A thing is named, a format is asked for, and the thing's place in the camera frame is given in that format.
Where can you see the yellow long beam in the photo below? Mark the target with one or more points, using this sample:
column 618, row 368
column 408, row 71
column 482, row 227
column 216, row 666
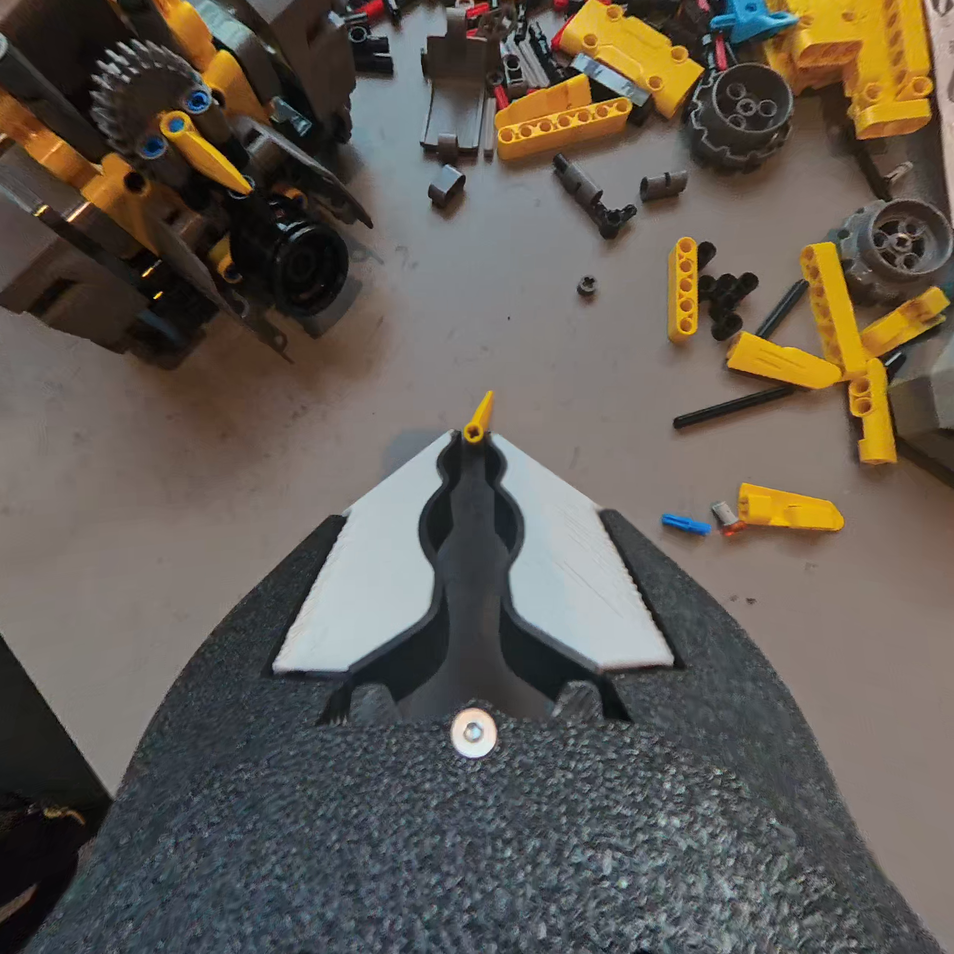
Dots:
column 831, row 305

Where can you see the small yellow tooth piece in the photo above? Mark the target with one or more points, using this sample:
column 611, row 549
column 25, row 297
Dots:
column 478, row 419

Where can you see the yellow five-hole beam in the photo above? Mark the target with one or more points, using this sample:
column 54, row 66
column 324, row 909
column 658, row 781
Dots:
column 682, row 287

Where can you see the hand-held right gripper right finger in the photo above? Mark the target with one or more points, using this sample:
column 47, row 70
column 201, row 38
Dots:
column 581, row 574

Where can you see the small grey orange pin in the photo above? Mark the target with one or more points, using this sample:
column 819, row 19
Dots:
column 724, row 516

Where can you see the yellow short beam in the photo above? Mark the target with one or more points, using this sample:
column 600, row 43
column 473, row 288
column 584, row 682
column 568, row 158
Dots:
column 873, row 417

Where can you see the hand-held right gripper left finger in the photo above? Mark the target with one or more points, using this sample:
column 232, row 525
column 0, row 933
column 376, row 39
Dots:
column 365, row 581

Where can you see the blue brick separator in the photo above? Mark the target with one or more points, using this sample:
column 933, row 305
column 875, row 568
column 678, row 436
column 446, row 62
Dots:
column 745, row 19

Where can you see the small black bush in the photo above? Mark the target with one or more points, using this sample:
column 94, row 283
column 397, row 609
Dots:
column 587, row 285

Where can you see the person's dark clothing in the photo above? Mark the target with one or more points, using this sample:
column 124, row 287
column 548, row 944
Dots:
column 37, row 857

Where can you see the grey curved panel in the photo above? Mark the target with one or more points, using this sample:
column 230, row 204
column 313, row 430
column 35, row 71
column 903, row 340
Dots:
column 454, row 97

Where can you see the yellow thick beam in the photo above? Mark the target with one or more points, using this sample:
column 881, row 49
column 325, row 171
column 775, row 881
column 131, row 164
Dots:
column 563, row 119

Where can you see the dark grey pin connector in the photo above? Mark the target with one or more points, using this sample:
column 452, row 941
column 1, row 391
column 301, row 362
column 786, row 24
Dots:
column 663, row 185

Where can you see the yellow wide panel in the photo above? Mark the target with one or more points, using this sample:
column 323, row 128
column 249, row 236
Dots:
column 633, row 52

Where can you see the small dark grey connector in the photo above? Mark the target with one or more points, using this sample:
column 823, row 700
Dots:
column 446, row 185

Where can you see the yellow fairing panel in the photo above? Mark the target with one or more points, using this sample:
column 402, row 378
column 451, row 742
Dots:
column 782, row 361
column 790, row 507

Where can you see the black grey axle connector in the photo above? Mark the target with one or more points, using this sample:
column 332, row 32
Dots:
column 589, row 190

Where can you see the blue pin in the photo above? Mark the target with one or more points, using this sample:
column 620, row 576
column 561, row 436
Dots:
column 686, row 524

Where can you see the short black axle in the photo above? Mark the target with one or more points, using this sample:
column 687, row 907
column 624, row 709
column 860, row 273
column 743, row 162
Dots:
column 779, row 307

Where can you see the yellow toy brick vehicle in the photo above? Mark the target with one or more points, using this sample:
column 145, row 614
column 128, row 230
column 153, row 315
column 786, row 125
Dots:
column 298, row 257

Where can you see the yellow angled beam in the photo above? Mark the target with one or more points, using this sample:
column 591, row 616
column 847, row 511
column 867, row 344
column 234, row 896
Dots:
column 905, row 320

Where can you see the black pin connector cluster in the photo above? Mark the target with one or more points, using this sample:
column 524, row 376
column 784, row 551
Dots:
column 727, row 302

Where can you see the pile of loose brick pieces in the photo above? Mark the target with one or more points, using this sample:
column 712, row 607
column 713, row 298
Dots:
column 373, row 45

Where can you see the grey brick motor block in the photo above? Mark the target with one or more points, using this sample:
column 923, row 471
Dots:
column 924, row 406

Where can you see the grey wheel hub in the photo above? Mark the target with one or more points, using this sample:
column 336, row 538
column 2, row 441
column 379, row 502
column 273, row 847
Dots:
column 741, row 112
column 894, row 250

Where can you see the long black axle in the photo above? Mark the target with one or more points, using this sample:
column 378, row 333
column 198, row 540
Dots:
column 734, row 406

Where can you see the grey desk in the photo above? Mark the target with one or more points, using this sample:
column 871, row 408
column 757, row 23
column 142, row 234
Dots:
column 522, row 335

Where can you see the yellow large frame panel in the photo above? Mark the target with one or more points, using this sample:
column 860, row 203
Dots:
column 857, row 59

